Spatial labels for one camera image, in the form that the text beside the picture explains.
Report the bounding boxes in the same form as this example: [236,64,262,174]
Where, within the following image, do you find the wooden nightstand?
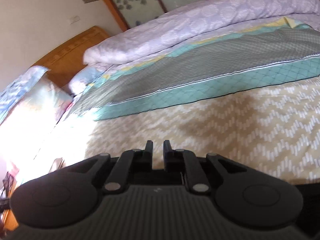
[1,172,18,238]

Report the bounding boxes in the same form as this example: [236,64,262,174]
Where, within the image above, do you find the wooden headboard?
[34,25,110,88]

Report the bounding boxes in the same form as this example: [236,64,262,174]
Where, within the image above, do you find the pastel floral pillow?
[1,77,73,142]

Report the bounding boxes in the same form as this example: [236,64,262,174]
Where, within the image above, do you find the patterned quilt bedspread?
[56,17,319,184]

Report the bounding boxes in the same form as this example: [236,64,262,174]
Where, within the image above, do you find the lilac floral duvet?
[83,0,319,65]

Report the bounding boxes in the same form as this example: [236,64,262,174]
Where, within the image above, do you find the white wall switch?
[69,16,80,24]

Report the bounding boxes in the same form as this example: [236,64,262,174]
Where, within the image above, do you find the blue floral pillow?
[1,66,49,123]

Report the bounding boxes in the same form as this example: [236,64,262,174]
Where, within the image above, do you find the small lilac blue pillow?
[68,66,103,95]

